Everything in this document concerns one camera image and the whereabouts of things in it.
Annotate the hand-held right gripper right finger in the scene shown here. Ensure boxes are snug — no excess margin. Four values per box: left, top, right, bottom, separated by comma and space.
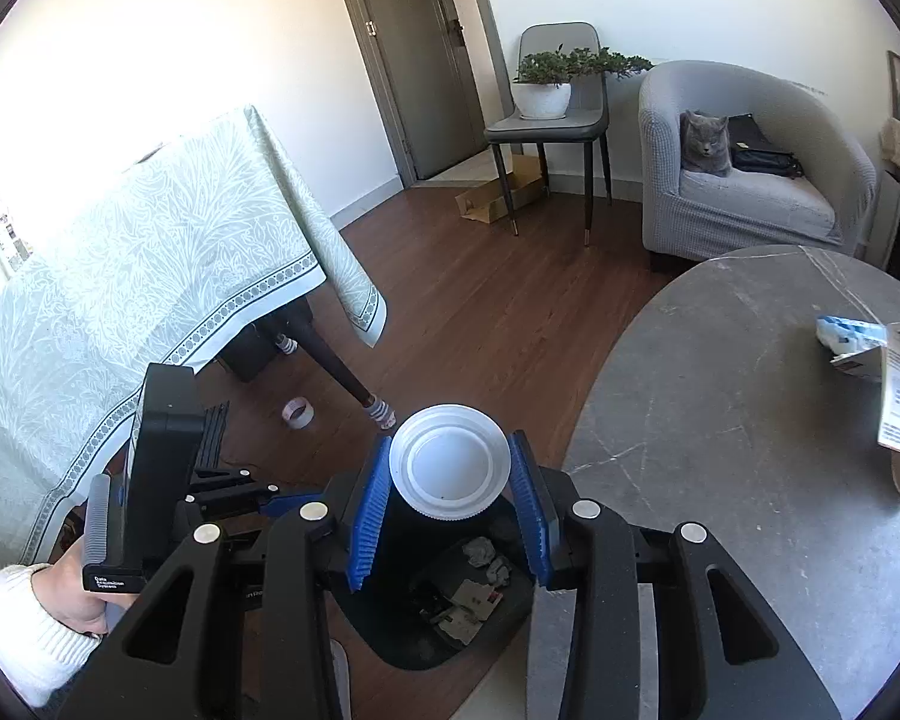
506, 431, 845, 720

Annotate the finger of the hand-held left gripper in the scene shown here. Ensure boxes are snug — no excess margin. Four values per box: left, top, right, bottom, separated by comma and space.
191, 467, 254, 490
184, 486, 327, 522

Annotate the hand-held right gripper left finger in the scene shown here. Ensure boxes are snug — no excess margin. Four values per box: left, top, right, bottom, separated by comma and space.
56, 435, 395, 720

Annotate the white plastic lid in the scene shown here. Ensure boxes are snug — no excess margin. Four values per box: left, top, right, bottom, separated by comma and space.
388, 405, 511, 520

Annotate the dark printed box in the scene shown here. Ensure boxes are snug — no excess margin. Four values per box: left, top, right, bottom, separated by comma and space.
420, 577, 503, 646

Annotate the dark green trash bin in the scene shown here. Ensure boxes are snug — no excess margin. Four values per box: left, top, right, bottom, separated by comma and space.
330, 495, 537, 672

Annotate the person's left forearm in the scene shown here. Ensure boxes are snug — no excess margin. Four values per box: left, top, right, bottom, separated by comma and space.
0, 562, 102, 706

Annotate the person's left hand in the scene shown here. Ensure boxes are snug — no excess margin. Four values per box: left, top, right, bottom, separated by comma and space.
34, 540, 132, 638

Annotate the pale green patterned tablecloth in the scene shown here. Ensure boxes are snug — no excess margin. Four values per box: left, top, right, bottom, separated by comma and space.
0, 103, 389, 563

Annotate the round grey coffee table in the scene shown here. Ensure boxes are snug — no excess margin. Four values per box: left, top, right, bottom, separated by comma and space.
562, 244, 900, 720

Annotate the flat cardboard box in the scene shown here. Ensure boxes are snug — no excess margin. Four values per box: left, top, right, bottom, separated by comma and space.
455, 155, 548, 224

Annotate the blue white tissue packet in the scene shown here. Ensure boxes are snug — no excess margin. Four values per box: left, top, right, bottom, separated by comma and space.
816, 313, 890, 361

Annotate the grey armchair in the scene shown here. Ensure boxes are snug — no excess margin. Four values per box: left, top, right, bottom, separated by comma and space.
639, 60, 878, 271

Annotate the grey dining chair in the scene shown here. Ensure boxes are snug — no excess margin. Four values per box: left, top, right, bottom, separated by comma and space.
484, 22, 612, 247

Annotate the grey cat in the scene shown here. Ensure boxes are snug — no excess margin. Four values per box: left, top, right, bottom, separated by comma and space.
679, 109, 734, 177

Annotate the potted plant in white pot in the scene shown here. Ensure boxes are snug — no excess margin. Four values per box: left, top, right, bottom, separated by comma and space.
512, 45, 653, 121

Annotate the black bag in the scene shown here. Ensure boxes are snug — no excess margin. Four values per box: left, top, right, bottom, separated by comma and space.
727, 114, 805, 179

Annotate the grey door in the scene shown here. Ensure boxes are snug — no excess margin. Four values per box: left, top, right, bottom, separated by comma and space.
326, 0, 488, 185

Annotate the white board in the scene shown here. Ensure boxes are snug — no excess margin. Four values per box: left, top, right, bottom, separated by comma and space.
866, 180, 900, 271

